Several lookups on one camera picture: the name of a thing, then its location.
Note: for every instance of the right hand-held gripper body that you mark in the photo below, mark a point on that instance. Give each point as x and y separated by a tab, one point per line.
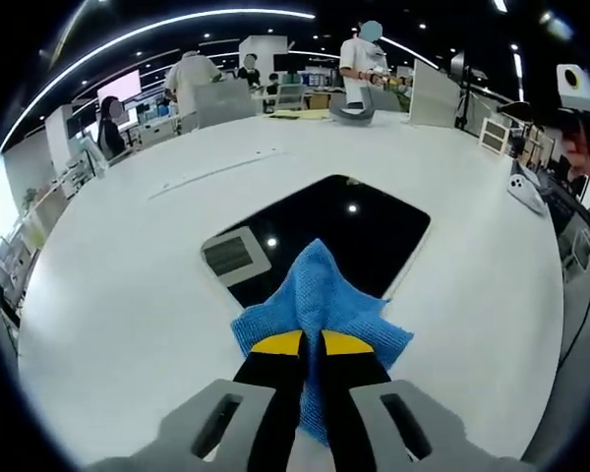
582	98

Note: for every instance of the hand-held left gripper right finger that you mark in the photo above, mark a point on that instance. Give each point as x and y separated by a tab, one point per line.
354	388

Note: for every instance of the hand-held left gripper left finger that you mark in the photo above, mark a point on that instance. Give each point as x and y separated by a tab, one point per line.
270	393

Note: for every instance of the blue cleaning cloth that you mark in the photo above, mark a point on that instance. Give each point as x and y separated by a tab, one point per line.
319	285

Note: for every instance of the black induction cooktop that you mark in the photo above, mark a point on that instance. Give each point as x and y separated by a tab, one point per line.
364	236

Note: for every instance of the person's right hand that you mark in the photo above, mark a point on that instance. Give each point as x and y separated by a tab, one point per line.
577	155

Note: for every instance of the small white cabinet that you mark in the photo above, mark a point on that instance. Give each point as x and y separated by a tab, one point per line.
495	137

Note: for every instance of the black tripod stand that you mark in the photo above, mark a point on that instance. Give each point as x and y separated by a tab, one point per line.
467	93

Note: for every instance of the white smartphone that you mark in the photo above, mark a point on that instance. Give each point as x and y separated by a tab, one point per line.
523	189

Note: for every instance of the white divider panel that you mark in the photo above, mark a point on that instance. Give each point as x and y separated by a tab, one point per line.
432	93

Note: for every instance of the grey curved object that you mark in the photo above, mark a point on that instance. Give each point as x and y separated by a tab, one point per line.
354	117

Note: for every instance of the yellow paper sheet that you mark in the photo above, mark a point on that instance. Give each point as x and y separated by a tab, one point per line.
300	114

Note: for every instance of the white mesh office chair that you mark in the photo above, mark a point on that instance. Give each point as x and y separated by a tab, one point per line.
291	97

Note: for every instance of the pink display screen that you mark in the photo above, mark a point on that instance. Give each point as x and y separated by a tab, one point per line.
123	84

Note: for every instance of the white frame chair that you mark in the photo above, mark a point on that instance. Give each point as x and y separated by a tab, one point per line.
577	248

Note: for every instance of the black wall monitor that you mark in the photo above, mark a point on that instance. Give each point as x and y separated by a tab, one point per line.
287	62

